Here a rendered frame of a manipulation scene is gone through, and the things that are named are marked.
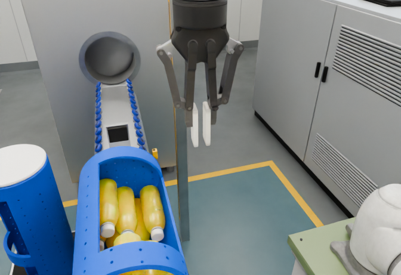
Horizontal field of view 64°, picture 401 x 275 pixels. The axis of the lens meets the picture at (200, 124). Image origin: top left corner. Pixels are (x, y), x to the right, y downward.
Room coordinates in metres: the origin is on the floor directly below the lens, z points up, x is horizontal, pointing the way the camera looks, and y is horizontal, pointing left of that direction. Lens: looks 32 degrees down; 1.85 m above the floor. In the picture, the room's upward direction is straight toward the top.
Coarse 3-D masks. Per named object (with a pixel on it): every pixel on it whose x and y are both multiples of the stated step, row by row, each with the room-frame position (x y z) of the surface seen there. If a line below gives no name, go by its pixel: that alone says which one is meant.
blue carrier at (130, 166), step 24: (96, 168) 0.77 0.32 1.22; (120, 168) 0.86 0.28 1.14; (144, 168) 0.88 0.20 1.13; (96, 192) 0.67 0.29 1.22; (96, 216) 0.58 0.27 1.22; (168, 216) 0.72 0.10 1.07; (96, 240) 0.50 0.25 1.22; (168, 240) 0.65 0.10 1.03; (96, 264) 0.44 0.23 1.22; (120, 264) 0.43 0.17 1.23; (144, 264) 0.43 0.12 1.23; (168, 264) 0.45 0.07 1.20
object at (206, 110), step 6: (204, 102) 0.47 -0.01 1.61; (204, 108) 0.46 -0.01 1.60; (204, 114) 0.46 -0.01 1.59; (210, 114) 0.44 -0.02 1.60; (204, 120) 0.46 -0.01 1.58; (210, 120) 0.44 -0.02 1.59; (204, 126) 0.46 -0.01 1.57; (210, 126) 0.44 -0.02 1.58; (204, 132) 0.46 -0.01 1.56; (210, 132) 0.44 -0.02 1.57; (204, 138) 0.45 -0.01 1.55; (210, 138) 0.44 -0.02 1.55
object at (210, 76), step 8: (208, 40) 0.45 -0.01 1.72; (208, 48) 0.44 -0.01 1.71; (208, 56) 0.44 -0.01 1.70; (208, 64) 0.44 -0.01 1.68; (208, 72) 0.45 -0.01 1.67; (208, 80) 0.45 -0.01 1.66; (216, 80) 0.45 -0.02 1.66; (208, 88) 0.45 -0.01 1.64; (216, 88) 0.45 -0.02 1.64; (208, 96) 0.46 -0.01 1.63; (216, 96) 0.45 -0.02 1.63; (216, 104) 0.45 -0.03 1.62
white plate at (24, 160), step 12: (24, 144) 1.16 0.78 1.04; (0, 156) 1.07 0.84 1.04; (12, 156) 1.07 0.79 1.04; (24, 156) 1.07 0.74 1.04; (36, 156) 1.07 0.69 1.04; (0, 168) 0.99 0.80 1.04; (12, 168) 0.99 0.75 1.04; (24, 168) 0.99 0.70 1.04; (36, 168) 0.99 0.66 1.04; (0, 180) 0.92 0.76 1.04; (12, 180) 0.92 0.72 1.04
